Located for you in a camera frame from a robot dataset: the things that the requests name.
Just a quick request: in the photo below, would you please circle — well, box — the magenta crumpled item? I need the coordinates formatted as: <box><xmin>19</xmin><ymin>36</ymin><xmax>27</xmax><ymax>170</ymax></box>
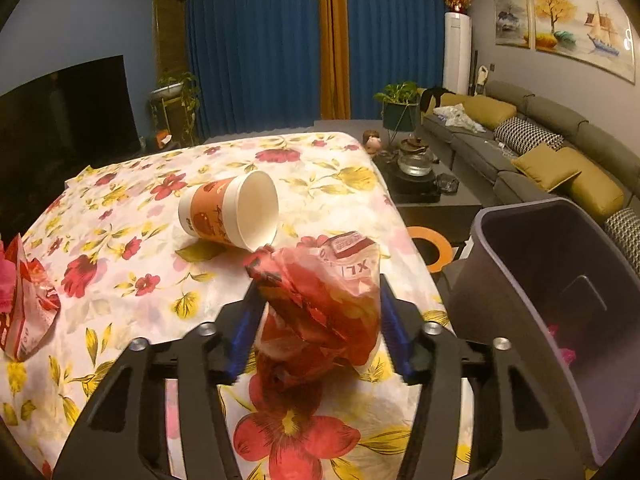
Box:
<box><xmin>547</xmin><ymin>324</ymin><xmax>578</xmax><ymax>363</ymax></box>

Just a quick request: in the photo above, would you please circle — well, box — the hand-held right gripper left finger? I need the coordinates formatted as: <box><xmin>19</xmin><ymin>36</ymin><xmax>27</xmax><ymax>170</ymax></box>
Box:
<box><xmin>52</xmin><ymin>285</ymin><xmax>266</xmax><ymax>480</ymax></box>

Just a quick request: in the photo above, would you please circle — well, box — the red white snack wrapper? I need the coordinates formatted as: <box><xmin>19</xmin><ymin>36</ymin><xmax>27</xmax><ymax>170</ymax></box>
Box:
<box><xmin>0</xmin><ymin>232</ymin><xmax>62</xmax><ymax>362</ymax></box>

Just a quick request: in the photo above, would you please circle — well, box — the white cloth pile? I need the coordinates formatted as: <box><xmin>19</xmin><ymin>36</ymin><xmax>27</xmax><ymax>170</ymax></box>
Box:
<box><xmin>432</xmin><ymin>104</ymin><xmax>486</xmax><ymax>131</ymax></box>

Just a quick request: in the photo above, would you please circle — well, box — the black white patterned pillow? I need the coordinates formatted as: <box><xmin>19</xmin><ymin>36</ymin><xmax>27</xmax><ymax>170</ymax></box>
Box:
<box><xmin>494</xmin><ymin>116</ymin><xmax>565</xmax><ymax>157</ymax></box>
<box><xmin>602</xmin><ymin>207</ymin><xmax>640</xmax><ymax>261</ymax></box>

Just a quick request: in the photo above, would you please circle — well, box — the dark coffee table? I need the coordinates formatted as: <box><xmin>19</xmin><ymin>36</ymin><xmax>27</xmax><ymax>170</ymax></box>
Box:
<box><xmin>372</xmin><ymin>147</ymin><xmax>483</xmax><ymax>261</ymax></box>

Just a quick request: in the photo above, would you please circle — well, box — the floral tablecloth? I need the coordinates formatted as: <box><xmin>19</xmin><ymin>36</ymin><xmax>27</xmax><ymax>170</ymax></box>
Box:
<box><xmin>0</xmin><ymin>131</ymin><xmax>476</xmax><ymax>480</ymax></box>

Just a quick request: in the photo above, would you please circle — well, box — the grey landscape painting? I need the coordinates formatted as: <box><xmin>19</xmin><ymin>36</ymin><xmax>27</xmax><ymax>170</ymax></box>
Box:
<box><xmin>492</xmin><ymin>0</ymin><xmax>532</xmax><ymax>50</ymax></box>

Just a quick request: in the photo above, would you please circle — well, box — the orange white paper cup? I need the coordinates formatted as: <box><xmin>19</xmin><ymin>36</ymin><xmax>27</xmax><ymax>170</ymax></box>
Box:
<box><xmin>178</xmin><ymin>170</ymin><xmax>280</xmax><ymax>252</ymax></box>

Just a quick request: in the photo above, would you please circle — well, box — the black tea tray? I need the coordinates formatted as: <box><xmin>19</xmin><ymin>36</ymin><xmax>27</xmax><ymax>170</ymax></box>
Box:
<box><xmin>385</xmin><ymin>160</ymin><xmax>443</xmax><ymax>203</ymax></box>

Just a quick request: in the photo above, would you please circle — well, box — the sailing ship painting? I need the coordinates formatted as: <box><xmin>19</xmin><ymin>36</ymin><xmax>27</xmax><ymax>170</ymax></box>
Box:
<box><xmin>580</xmin><ymin>0</ymin><xmax>636</xmax><ymax>83</ymax></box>

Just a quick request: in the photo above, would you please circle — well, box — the pink plastic bag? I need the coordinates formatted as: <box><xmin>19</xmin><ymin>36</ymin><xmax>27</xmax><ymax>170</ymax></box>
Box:
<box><xmin>0</xmin><ymin>255</ymin><xmax>18</xmax><ymax>313</ymax></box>

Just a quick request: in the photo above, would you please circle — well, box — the black cloth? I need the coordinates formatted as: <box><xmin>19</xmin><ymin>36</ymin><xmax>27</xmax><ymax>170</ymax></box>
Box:
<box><xmin>419</xmin><ymin>87</ymin><xmax>453</xmax><ymax>111</ymax></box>

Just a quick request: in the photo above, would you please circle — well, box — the glass teapot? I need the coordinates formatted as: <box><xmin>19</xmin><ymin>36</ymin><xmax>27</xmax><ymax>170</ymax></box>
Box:
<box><xmin>397</xmin><ymin>136</ymin><xmax>437</xmax><ymax>177</ymax></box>

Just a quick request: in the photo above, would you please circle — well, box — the potted plant white pot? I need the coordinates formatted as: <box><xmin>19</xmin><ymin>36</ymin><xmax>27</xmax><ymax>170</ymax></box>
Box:
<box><xmin>150</xmin><ymin>72</ymin><xmax>202</xmax><ymax>146</ymax></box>

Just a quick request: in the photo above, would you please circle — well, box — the black television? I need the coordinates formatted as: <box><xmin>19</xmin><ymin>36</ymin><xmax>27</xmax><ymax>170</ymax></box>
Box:
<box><xmin>0</xmin><ymin>55</ymin><xmax>141</xmax><ymax>196</ymax></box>

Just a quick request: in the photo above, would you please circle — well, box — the olive green sofa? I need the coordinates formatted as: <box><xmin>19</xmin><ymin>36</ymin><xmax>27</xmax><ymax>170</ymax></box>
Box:
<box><xmin>417</xmin><ymin>80</ymin><xmax>640</xmax><ymax>261</ymax></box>

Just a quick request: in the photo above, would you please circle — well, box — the metal plant stand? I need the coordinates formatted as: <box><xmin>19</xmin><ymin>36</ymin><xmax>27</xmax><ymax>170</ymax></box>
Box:
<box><xmin>160</xmin><ymin>97</ymin><xmax>193</xmax><ymax>148</ymax></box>

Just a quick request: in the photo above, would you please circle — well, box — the green plant dark pot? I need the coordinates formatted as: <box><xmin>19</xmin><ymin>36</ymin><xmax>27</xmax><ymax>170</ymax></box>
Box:
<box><xmin>374</xmin><ymin>81</ymin><xmax>421</xmax><ymax>133</ymax></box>

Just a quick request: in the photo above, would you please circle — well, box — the blue curtain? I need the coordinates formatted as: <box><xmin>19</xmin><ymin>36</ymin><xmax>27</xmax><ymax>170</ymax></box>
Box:
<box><xmin>186</xmin><ymin>0</ymin><xmax>321</xmax><ymax>141</ymax></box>
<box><xmin>345</xmin><ymin>0</ymin><xmax>466</xmax><ymax>121</ymax></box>

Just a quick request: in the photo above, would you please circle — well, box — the yellow pillow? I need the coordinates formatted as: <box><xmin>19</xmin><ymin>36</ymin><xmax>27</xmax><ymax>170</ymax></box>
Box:
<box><xmin>511</xmin><ymin>142</ymin><xmax>582</xmax><ymax>192</ymax></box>
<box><xmin>570</xmin><ymin>160</ymin><xmax>626</xmax><ymax>221</ymax></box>
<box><xmin>462</xmin><ymin>96</ymin><xmax>517</xmax><ymax>128</ymax></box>

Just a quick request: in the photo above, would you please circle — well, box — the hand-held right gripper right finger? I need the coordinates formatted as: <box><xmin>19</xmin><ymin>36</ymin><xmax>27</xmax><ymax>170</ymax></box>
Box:
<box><xmin>377</xmin><ymin>274</ymin><xmax>586</xmax><ymax>480</ymax></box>

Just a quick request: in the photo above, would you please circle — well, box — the orange ring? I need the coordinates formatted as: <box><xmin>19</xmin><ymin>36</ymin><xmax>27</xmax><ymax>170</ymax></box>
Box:
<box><xmin>406</xmin><ymin>226</ymin><xmax>453</xmax><ymax>273</ymax></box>

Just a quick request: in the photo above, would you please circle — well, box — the yellow tree painting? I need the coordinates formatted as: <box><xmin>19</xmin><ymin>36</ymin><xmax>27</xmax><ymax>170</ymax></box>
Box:
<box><xmin>531</xmin><ymin>0</ymin><xmax>587</xmax><ymax>56</ymax></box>

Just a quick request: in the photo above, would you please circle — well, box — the red plastic wrapper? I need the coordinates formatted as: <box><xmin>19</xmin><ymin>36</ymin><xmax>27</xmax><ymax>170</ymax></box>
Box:
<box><xmin>243</xmin><ymin>231</ymin><xmax>388</xmax><ymax>393</ymax></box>

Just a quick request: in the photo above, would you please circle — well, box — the orange curtain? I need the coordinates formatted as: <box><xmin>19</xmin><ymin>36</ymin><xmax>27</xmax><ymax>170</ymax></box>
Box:
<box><xmin>315</xmin><ymin>0</ymin><xmax>351</xmax><ymax>120</ymax></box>

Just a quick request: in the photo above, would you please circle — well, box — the dark grey trash bin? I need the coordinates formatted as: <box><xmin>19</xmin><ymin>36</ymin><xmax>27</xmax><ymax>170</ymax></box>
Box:
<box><xmin>442</xmin><ymin>197</ymin><xmax>638</xmax><ymax>471</ymax></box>

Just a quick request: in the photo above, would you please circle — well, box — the white standing air conditioner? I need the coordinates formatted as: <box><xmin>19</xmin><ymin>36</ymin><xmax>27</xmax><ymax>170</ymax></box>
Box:
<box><xmin>444</xmin><ymin>11</ymin><xmax>473</xmax><ymax>96</ymax></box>

